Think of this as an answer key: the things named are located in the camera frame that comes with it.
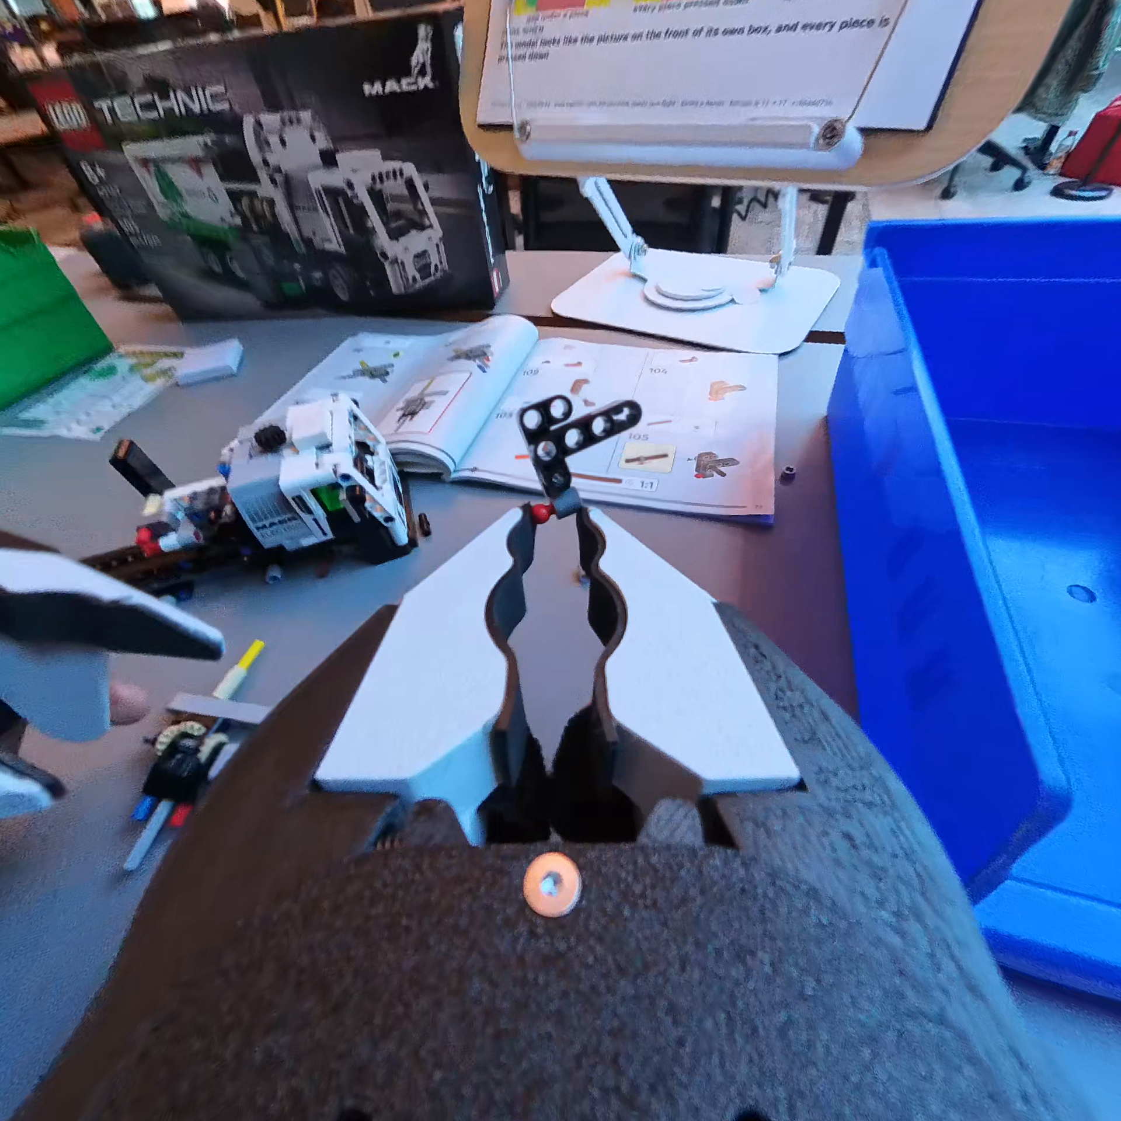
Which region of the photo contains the white lego truck model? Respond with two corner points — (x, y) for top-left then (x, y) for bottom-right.
(84, 391), (422, 604)

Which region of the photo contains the lego instruction booklet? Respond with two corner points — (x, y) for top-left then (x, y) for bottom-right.
(263, 314), (781, 525)

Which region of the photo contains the document holder stand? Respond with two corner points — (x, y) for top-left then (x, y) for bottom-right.
(460, 0), (1075, 355)

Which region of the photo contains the small white box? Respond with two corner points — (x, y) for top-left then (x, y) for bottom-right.
(176, 339), (246, 386)

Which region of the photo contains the blue plastic bin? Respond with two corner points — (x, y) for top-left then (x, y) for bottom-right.
(828, 217), (1121, 998)

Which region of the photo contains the red bag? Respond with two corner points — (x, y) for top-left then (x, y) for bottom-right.
(1063, 103), (1121, 185)

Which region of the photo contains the small lego gear assembly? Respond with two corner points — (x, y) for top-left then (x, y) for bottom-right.
(122, 639), (269, 871)

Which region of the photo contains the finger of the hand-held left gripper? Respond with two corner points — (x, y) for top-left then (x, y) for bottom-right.
(0, 546), (229, 662)

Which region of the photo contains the black lego angle beam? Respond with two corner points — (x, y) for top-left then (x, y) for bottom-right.
(517, 393), (646, 525)

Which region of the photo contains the green plastic bin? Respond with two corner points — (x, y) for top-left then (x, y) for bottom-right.
(0, 225), (116, 413)

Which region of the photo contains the dark grey container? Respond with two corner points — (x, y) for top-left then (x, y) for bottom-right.
(84, 214), (157, 289)

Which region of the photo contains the black lego set box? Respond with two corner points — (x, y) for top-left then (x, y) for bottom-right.
(31, 9), (515, 320)

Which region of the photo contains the green white sticker sheet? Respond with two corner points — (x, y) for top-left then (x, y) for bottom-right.
(0, 345), (190, 438)

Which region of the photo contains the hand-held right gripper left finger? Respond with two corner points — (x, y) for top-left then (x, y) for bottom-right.
(314, 505), (538, 844)

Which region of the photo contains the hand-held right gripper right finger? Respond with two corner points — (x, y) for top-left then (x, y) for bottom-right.
(578, 507), (803, 790)

